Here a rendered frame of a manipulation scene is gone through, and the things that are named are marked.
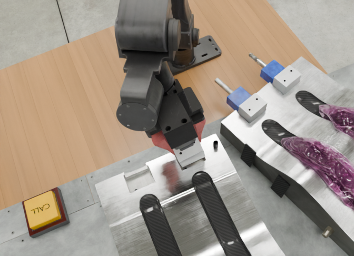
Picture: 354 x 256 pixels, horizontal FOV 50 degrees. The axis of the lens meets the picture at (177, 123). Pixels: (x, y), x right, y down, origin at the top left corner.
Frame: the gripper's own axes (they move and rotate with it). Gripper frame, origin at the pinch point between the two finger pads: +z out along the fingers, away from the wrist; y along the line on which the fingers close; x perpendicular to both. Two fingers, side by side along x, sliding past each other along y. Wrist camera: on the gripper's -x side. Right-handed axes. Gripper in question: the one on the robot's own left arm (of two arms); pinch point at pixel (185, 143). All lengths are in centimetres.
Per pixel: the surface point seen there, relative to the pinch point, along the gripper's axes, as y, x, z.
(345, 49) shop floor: 95, 92, 82
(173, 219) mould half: -8.0, -8.1, 8.4
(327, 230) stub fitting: 17.1, -17.0, 19.8
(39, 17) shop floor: -45, 174, 31
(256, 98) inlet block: 18.0, 9.3, 6.5
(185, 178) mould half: -2.8, -2.2, 6.5
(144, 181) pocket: -10.7, 1.8, 6.8
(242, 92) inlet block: 16.2, 12.6, 6.1
